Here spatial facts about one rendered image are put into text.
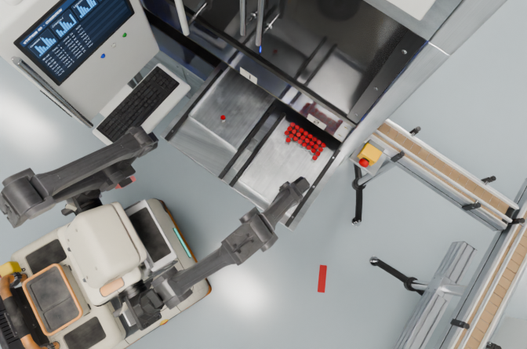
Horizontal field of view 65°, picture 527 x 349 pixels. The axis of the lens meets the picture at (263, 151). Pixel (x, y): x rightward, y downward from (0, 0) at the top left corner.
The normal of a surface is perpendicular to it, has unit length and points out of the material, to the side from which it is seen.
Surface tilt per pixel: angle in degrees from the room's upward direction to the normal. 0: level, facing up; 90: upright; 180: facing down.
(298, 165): 0
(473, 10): 90
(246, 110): 0
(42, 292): 0
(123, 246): 42
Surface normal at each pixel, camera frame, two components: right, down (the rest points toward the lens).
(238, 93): 0.04, -0.25
